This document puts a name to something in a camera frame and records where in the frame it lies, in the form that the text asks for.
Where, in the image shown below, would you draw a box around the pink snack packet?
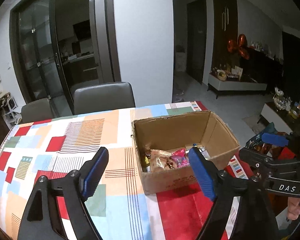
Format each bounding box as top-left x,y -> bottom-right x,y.
170,148 -> 190,168

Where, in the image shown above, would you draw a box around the gold fortune biscuits packet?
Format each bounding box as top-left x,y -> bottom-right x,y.
149,149 -> 177,172

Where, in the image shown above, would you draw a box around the black white snack bar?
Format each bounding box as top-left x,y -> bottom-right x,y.
193,144 -> 211,160

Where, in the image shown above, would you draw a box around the dark twisted wrapper candy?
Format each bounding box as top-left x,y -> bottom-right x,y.
142,149 -> 151,173

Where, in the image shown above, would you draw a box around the right hand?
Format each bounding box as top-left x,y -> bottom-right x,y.
287,197 -> 300,220

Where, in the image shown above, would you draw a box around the red wooden chair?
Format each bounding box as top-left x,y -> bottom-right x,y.
244,122 -> 298,178

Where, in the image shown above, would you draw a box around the white low cabinet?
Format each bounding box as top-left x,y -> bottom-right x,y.
207,74 -> 267,99

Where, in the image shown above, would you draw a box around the brown cardboard box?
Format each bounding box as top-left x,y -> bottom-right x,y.
132,111 -> 239,195

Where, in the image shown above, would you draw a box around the colourful patchwork tablecloth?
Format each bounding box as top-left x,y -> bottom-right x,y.
0,100 -> 256,240

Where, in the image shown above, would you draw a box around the red foil balloons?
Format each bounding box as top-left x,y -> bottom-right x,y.
227,34 -> 249,60

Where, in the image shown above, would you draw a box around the grey chair left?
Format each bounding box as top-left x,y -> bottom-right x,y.
21,98 -> 54,123

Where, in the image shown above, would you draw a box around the grey chair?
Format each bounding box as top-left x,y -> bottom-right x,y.
74,82 -> 135,115
21,98 -> 54,123

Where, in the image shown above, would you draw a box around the white shoe rack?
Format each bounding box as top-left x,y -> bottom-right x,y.
0,92 -> 22,129

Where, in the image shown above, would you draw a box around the grey chair middle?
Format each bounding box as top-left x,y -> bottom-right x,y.
74,82 -> 135,115

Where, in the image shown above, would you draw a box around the glass sliding door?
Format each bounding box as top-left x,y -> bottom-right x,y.
10,0 -> 121,109

